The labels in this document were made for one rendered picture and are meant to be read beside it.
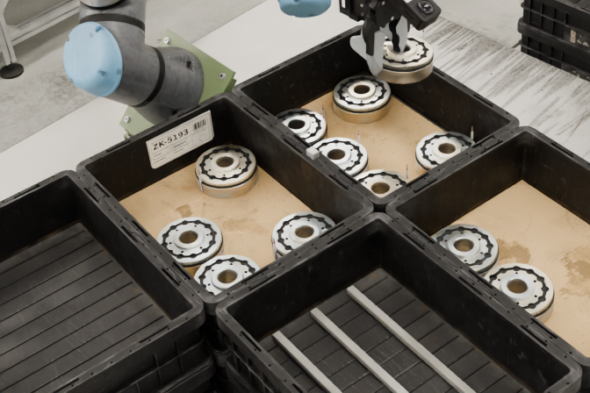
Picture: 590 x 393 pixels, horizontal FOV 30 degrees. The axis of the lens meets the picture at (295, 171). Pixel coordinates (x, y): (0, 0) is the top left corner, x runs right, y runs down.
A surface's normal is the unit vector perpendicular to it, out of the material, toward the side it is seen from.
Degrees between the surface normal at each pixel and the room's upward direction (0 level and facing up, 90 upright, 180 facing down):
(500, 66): 0
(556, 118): 0
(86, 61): 52
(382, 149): 0
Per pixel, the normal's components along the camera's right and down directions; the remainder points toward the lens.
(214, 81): -0.59, -0.19
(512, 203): -0.08, -0.76
